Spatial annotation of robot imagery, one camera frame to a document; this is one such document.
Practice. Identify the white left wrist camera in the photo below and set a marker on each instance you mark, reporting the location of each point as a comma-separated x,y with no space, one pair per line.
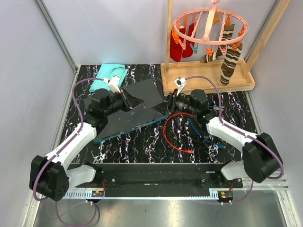
113,84

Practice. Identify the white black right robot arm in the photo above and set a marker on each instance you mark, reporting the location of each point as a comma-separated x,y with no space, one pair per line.
259,155

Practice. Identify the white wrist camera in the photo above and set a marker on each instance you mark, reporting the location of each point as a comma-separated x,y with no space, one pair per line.
113,84
180,83

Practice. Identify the dark grey network switch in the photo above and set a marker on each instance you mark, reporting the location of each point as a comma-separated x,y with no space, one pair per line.
132,113

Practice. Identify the folded teal cloth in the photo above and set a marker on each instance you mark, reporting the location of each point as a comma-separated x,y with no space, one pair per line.
106,73

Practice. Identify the red sock left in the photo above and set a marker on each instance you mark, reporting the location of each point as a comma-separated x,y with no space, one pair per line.
175,48

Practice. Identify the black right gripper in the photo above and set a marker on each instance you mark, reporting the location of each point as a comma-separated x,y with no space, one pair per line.
163,107

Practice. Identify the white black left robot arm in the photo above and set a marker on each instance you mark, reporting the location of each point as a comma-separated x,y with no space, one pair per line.
50,176

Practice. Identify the red sock right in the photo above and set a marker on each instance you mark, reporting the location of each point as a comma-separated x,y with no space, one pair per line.
188,52

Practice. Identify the wooden rack with tray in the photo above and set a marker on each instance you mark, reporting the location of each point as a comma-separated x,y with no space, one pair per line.
242,79

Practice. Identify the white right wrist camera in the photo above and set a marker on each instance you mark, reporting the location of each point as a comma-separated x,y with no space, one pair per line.
180,83

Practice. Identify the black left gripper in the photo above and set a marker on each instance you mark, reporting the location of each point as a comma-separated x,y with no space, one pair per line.
129,101

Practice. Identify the red sock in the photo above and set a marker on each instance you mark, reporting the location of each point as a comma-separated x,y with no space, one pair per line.
175,48
188,52

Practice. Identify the brown striped sock rear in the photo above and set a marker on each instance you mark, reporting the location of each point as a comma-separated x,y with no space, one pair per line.
226,35

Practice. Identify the brown striped sock long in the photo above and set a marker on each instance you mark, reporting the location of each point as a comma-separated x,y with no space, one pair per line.
229,63

